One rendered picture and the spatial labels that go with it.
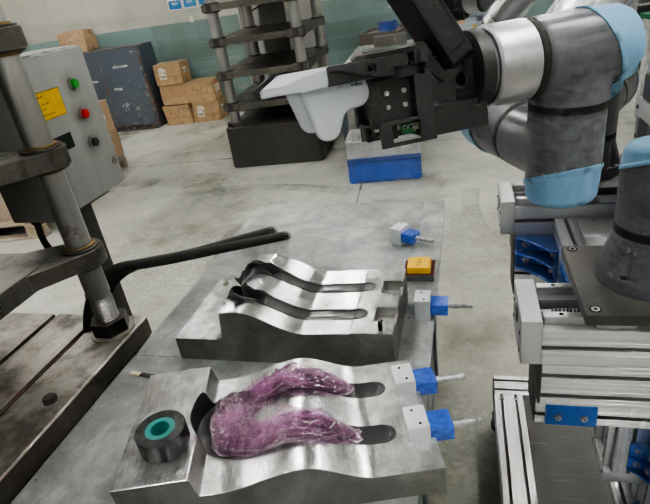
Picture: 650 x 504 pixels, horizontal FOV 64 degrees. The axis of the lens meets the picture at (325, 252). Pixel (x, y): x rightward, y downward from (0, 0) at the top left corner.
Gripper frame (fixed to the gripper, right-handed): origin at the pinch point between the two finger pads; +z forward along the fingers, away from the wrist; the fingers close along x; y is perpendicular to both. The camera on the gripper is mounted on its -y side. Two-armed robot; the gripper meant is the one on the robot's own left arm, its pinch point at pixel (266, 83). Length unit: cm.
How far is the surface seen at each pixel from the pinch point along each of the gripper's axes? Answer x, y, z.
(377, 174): 363, 90, -110
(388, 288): 61, 51, -25
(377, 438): 22, 58, -9
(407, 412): 22, 55, -14
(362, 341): 44, 53, -13
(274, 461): 19, 55, 8
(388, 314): 51, 52, -21
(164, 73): 738, -27, 65
